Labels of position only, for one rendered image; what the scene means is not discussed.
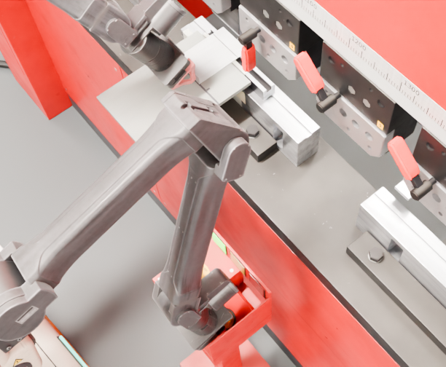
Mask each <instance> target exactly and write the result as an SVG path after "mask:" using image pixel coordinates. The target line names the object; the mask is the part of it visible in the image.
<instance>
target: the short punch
mask: <svg viewBox="0 0 446 367"><path fill-rule="evenodd" d="M208 7H209V6H208ZM209 8H210V7H209ZM212 12H213V13H214V14H215V15H216V16H217V17H219V18H220V19H221V20H222V21H223V22H224V23H225V24H226V25H227V26H228V27H230V28H231V29H232V30H233V31H234V32H235V33H236V34H237V35H238V36H240V35H241V34H242V32H241V30H240V18H239V7H238V8H236V9H234V10H233V11H229V10H228V9H227V10H225V11H224V12H222V13H218V14H217V13H215V11H213V10H212Z"/></svg>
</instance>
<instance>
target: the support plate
mask: <svg viewBox="0 0 446 367"><path fill-rule="evenodd" d="M204 39H205V37H204V36H203V35H202V34H201V33H200V32H199V31H196V32H194V33H193V34H191V35H190V36H188V37H187V38H185V39H183V40H182V41H180V42H179V43H178V44H176V46H177V47H178V48H179V49H180V50H181V51H182V52H186V51H187V50H189V49H190V48H192V47H194V46H195V45H196V44H198V43H199V42H201V41H202V40H204ZM200 84H201V85H202V86H203V87H204V88H205V89H206V90H207V89H208V88H210V89H209V90H208V92H209V93H210V94H211V95H212V96H213V97H214V98H215V99H216V100H217V101H218V102H219V106H221V105H222V104H223V103H225V102H227V101H228V100H229V99H231V98H232V97H234V96H235V95H237V94H238V93H239V92H241V91H242V90H244V89H246V88H247V87H248V86H249V85H251V82H250V81H249V80H248V79H247V78H246V77H245V76H244V75H243V74H242V73H241V72H240V71H239V70H238V69H237V68H236V67H235V66H234V65H233V64H232V63H230V64H229V65H227V66H225V67H224V68H223V69H221V70H220V71H218V72H216V73H215V74H214V75H213V76H211V77H209V78H208V79H207V80H205V81H204V82H202V83H200ZM171 90H172V89H170V88H169V87H168V86H166V85H164V84H163V83H162V82H161V81H160V80H159V79H158V78H157V77H156V76H155V75H154V74H153V72H152V71H151V70H150V69H149V68H148V67H147V66H146V65H144V66H142V67H141V68H140V69H138V70H136V71H134V72H133V73H132V74H130V75H129V76H127V77H125V78H124V79H123V80H121V81H120V82H118V83H116V84H115V85H114V86H112V87H110V88H109V89H107V90H106V91H104V92H102V93H101V94H100V95H98V96H97V100H98V101H99V102H100V103H101V105H102V106H103V107H104V108H105V109H106V110H107V111H108V112H109V113H110V114H111V115H112V117H113V118H114V119H115V120H116V121H117V122H118V124H119V125H120V126H121V127H122V128H123V130H124V131H125V132H126V133H127V134H128V135H129V136H130V137H131V138H132V139H133V140H134V142H136V141H137V140H138V139H139V138H140V137H141V136H142V135H143V134H144V133H145V132H146V130H147V129H148V128H149V127H150V125H151V124H152V123H153V121H155V119H156V117H157V115H158V113H159V112H160V111H161V110H162V109H163V108H164V107H165V104H164V103H163V102H162V101H161V100H162V99H163V98H164V97H165V96H166V95H167V94H168V93H169V92H170V91H171ZM175 91H178V92H182V93H186V94H188V95H193V96H196V97H199V98H203V99H206V100H211V101H213V102H214V103H216V102H215V101H214V100H213V99H212V98H211V97H210V96H209V95H208V94H207V93H206V92H205V91H204V90H203V89H202V88H201V87H200V86H199V85H198V84H197V83H196V82H195V81H194V82H193V83H191V84H186V85H182V86H180V87H178V88H176V89H175ZM216 104H217V103H216ZM217 105H218V104H217Z"/></svg>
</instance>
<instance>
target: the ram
mask: <svg viewBox="0 0 446 367"><path fill-rule="evenodd" d="M279 1H280V2H281V3H282V4H283V5H284V6H285V7H287V8H288V9H289V10H290V11H291V12H293V13H294V14H295V15H296V16H297V17H298V18H299V19H300V20H301V21H302V22H304V23H305V24H306V25H307V26H309V27H310V28H311V29H312V30H313V31H315V32H316V33H317V34H318V35H319V36H320V37H321V38H322V39H323V40H324V41H326V42H327V43H328V44H329V45H331V46H332V47H333V48H334V49H335V50H337V51H338V52H339V53H340V54H341V55H342V56H343V57H344V58H345V59H346V60H348V61H349V62H350V63H351V64H353V65H354V66H355V67H356V68H357V69H358V70H360V72H362V73H363V74H364V75H365V76H366V77H367V78H368V79H370V80H371V81H372V82H373V83H375V84H376V85H377V86H378V87H379V88H380V89H381V90H382V91H383V92H385V93H386V94H387V95H388V96H389V97H390V98H392V99H393V100H394V101H395V102H397V103H398V104H399V105H400V106H401V107H402V108H403V109H404V110H405V111H407V112H408V113H409V114H410V115H411V116H412V117H414V118H415V119H416V120H417V121H419V122H420V123H421V124H422V125H423V126H424V127H425V128H426V129H427V130H429V131H430V132H431V133H432V134H433V135H435V136H436V137H437V138H438V139H439V140H441V142H443V144H444V145H446V130H445V129H443V128H442V127H441V126H440V125H438V124H437V123H436V122H435V121H434V120H433V119H432V118H431V117H430V116H428V115H427V114H426V113H425V112H424V111H422V110H421V109H420V108H419V107H417V106H416V105H415V104H414V103H413V102H412V101H411V100H410V99H409V98H407V97H406V96H405V95H403V94H402V93H401V92H400V91H399V90H397V89H396V88H395V86H393V85H392V84H391V83H390V82H388V81H387V80H386V79H385V78H384V77H382V76H381V75H380V74H379V73H378V72H377V71H376V70H375V69H373V68H372V67H371V66H370V65H369V64H367V63H366V62H365V61H364V60H362V59H361V58H360V57H359V56H358V55H357V54H356V53H355V52H354V51H352V50H351V49H350V48H349V47H347V46H346V45H345V44H344V43H342V42H341V41H340V40H339V39H338V38H337V37H336V36H335V35H334V34H332V33H331V32H330V31H329V30H327V29H326V28H325V27H324V26H323V25H322V24H320V22H318V21H317V20H316V19H315V18H314V17H312V16H311V15H310V14H309V13H308V12H306V11H305V10H304V9H303V8H302V7H301V6H300V5H299V4H297V3H296V2H295V1H294V0H279ZM313 1H314V2H315V3H316V4H317V5H319V6H320V7H321V8H322V9H323V10H324V11H325V12H327V13H328V14H329V15H331V16H332V17H333V18H334V19H335V20H336V21H337V22H338V23H340V24H341V25H342V26H343V27H345V28H346V29H347V30H348V31H350V32H351V33H352V34H353V35H354V36H355V37H356V38H357V39H359V40H360V41H361V42H363V43H364V44H365V45H366V46H368V47H369V48H370V49H371V50H372V51H373V52H374V53H375V54H377V55H378V56H379V57H380V58H382V59H383V60H384V61H385V62H387V64H389V65H390V66H391V67H392V68H393V69H395V70H396V71H397V72H398V73H399V74H401V75H402V76H403V77H404V78H405V79H406V80H407V81H409V82H410V83H411V84H412V85H414V86H415V87H416V88H417V89H419V90H420V91H421V92H422V93H423V94H424V95H425V96H426V97H428V98H429V99H430V100H432V101H433V102H434V103H435V104H437V105H438V107H440V108H441V109H442V110H443V111H444V112H446V0H313Z"/></svg>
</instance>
